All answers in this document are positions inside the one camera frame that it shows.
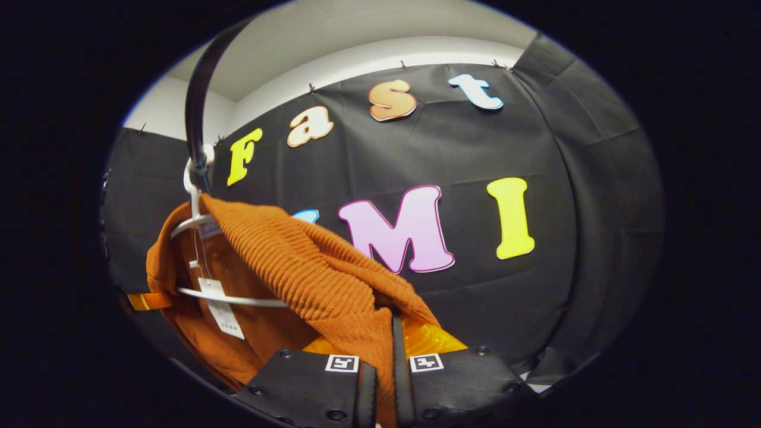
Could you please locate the black backdrop cloth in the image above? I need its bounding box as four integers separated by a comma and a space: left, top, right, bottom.
101, 33, 664, 387

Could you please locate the orange ribbed jacket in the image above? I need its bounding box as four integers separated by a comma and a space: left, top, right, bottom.
146, 195, 444, 428

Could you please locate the white clothes hanger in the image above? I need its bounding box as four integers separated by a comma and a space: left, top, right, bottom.
170, 143, 290, 309

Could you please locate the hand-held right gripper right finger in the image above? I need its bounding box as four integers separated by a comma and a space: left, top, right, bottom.
389, 312, 539, 428

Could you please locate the black clothes rail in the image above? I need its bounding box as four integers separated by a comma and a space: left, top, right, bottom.
184, 17, 257, 194

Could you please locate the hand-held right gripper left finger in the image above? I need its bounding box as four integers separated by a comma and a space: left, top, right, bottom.
232, 336, 379, 428

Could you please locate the white paper garment tag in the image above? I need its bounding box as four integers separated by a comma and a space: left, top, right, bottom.
197, 278, 246, 341

